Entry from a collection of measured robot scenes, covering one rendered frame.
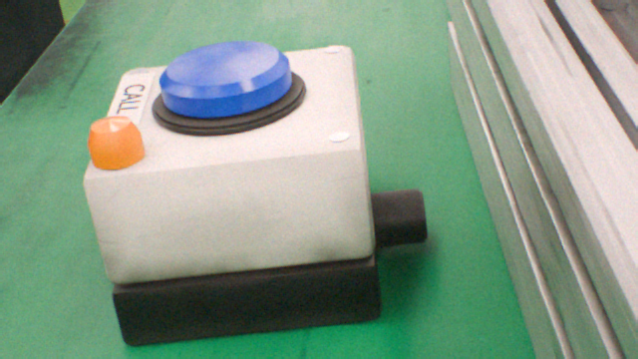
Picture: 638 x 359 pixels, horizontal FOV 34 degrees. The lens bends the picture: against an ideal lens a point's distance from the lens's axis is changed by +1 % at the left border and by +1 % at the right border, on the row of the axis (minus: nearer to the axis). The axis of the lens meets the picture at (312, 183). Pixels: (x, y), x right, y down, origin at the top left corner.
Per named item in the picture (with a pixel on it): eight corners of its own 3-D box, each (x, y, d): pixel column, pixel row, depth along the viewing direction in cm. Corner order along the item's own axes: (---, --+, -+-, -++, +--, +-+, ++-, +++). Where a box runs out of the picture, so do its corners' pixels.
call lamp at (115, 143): (97, 148, 30) (88, 111, 30) (149, 143, 30) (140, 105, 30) (88, 173, 29) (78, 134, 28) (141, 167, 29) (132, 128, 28)
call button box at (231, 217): (156, 215, 39) (120, 58, 36) (415, 186, 38) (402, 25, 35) (122, 350, 32) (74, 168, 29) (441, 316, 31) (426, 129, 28)
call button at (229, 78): (176, 100, 34) (164, 43, 33) (296, 86, 34) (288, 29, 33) (161, 156, 31) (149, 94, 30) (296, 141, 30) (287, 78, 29)
